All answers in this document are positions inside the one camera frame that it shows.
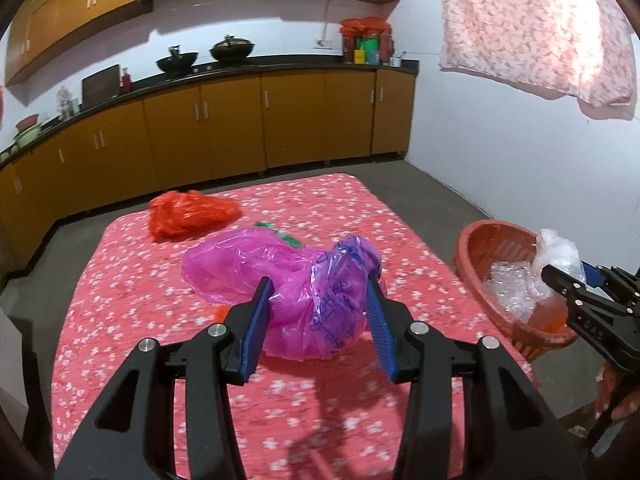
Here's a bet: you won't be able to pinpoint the white translucent plastic bag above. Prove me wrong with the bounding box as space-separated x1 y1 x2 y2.
531 228 587 306

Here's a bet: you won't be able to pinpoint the black lidded wok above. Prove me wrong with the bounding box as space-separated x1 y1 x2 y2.
209 35 257 63

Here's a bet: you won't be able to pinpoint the pink floral curtain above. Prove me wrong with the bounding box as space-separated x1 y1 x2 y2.
438 0 637 108

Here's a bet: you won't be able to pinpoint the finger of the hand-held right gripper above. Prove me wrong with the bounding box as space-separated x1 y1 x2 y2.
541 264 601 311
580 261 640 306

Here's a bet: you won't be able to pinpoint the white wall cable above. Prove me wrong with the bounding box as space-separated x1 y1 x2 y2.
322 0 346 43

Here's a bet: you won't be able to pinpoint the purple translucent plastic bag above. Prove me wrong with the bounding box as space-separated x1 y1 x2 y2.
310 235 385 356

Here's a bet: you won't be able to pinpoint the red plastic basket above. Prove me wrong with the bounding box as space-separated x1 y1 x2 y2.
452 219 581 361

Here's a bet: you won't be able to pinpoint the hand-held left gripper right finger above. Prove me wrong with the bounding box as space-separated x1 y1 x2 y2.
365 272 586 480

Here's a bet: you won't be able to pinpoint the wooden upper kitchen cabinets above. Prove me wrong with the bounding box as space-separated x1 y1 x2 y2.
4 0 403 86

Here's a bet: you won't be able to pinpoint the large bubble wrap sheet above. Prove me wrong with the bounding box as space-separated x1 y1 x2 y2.
482 260 540 325

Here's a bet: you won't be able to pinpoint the clear jar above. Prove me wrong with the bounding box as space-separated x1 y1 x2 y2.
56 86 80 121

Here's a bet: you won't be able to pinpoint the bright green plastic bag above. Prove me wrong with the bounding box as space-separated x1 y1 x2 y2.
252 221 304 250

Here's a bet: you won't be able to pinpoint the green basin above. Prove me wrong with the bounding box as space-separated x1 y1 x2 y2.
12 127 42 148

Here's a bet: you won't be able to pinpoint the red bag covered jars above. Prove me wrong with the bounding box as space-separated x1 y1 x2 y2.
340 16 393 65

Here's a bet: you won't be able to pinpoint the red floral blanket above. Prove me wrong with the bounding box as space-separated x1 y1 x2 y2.
51 173 541 480

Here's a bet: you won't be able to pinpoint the dark cutting board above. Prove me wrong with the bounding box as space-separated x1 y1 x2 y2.
81 64 122 106

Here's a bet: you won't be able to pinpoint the black kitchen countertop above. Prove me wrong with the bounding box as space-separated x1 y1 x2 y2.
0 57 420 163

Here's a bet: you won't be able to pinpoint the magenta plastic bag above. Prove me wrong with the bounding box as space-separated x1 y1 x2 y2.
181 227 361 361

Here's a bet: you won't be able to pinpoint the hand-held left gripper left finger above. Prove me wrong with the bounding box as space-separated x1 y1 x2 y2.
52 276 276 480

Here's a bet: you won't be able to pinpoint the person's right hand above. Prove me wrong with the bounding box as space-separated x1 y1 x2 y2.
592 360 640 423

